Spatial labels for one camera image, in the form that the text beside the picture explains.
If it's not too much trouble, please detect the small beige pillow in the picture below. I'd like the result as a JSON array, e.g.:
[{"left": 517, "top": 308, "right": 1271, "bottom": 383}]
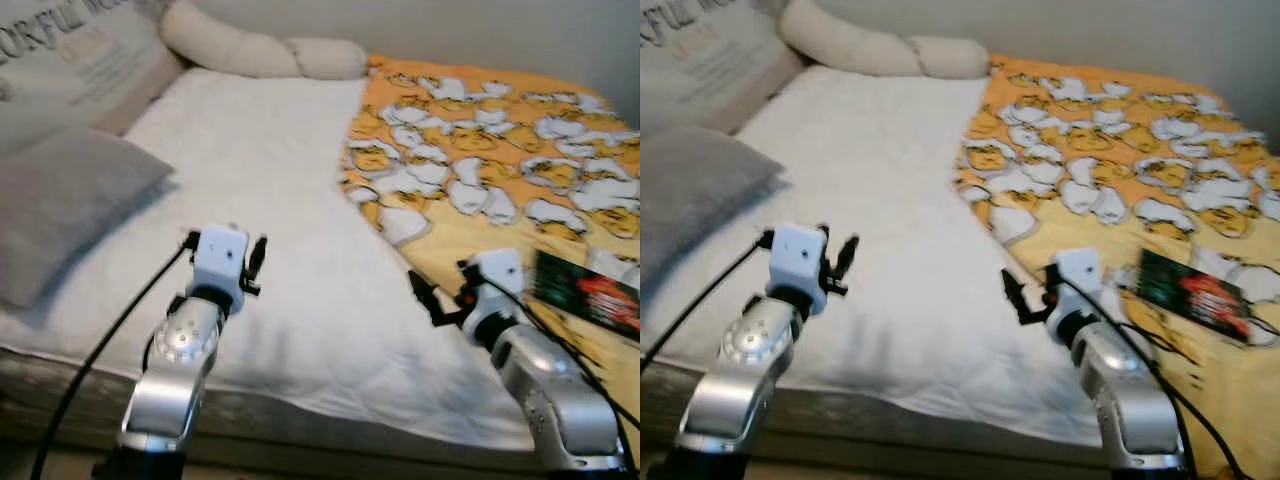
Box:
[
  {"left": 908, "top": 36, "right": 991, "bottom": 79},
  {"left": 285, "top": 38, "right": 368, "bottom": 81}
]

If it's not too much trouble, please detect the grey bed base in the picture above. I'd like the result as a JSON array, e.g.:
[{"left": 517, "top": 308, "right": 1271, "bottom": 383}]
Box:
[
  {"left": 640, "top": 345, "right": 1111, "bottom": 471},
  {"left": 0, "top": 345, "right": 546, "bottom": 476}
]

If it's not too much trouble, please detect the grey pillow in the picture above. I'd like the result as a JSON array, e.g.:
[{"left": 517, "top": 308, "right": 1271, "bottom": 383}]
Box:
[
  {"left": 0, "top": 128, "right": 176, "bottom": 309},
  {"left": 640, "top": 125, "right": 786, "bottom": 291}
]

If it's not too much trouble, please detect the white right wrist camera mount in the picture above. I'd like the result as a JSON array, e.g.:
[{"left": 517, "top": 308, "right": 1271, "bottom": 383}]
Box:
[
  {"left": 460, "top": 250, "right": 525, "bottom": 346},
  {"left": 1045, "top": 248, "right": 1103, "bottom": 341}
]

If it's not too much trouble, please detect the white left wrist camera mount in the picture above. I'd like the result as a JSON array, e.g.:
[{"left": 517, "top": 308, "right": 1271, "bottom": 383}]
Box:
[
  {"left": 770, "top": 223, "right": 831, "bottom": 316},
  {"left": 188, "top": 226, "right": 249, "bottom": 313}
]

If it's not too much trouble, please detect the yellow cartoon egg blanket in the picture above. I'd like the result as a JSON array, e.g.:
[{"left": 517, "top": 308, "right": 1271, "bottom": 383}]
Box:
[
  {"left": 955, "top": 55, "right": 1280, "bottom": 476},
  {"left": 340, "top": 55, "right": 641, "bottom": 480}
]

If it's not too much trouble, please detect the white quilted mattress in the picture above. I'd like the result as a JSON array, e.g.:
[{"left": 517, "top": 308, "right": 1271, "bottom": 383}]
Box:
[
  {"left": 0, "top": 68, "right": 541, "bottom": 451},
  {"left": 640, "top": 65, "right": 1111, "bottom": 446}
]

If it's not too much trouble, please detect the large beige pillow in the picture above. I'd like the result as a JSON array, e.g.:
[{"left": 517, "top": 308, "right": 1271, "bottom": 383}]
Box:
[
  {"left": 778, "top": 0, "right": 926, "bottom": 76},
  {"left": 160, "top": 0, "right": 306, "bottom": 79}
]

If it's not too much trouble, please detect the dark red-green cover book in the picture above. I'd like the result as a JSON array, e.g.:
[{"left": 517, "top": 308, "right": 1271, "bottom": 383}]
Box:
[
  {"left": 1135, "top": 248, "right": 1261, "bottom": 346},
  {"left": 528, "top": 250, "right": 641, "bottom": 339}
]

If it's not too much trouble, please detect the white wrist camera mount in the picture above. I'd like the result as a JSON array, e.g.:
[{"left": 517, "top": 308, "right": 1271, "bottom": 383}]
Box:
[
  {"left": 188, "top": 226, "right": 249, "bottom": 313},
  {"left": 1045, "top": 248, "right": 1103, "bottom": 341},
  {"left": 770, "top": 223, "right": 831, "bottom": 316},
  {"left": 460, "top": 250, "right": 525, "bottom": 346}
]

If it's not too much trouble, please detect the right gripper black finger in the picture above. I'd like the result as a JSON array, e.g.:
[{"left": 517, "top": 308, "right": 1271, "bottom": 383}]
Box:
[
  {"left": 1001, "top": 266, "right": 1033, "bottom": 319},
  {"left": 407, "top": 268, "right": 441, "bottom": 319}
]

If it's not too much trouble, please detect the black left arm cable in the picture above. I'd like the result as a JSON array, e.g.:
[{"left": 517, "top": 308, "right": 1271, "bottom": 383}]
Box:
[
  {"left": 640, "top": 235, "right": 776, "bottom": 371},
  {"left": 30, "top": 240, "right": 196, "bottom": 480}
]

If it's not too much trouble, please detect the beige lettered cushion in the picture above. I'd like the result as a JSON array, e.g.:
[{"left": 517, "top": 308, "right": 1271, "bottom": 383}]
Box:
[
  {"left": 640, "top": 0, "right": 806, "bottom": 136},
  {"left": 0, "top": 0, "right": 186, "bottom": 156}
]

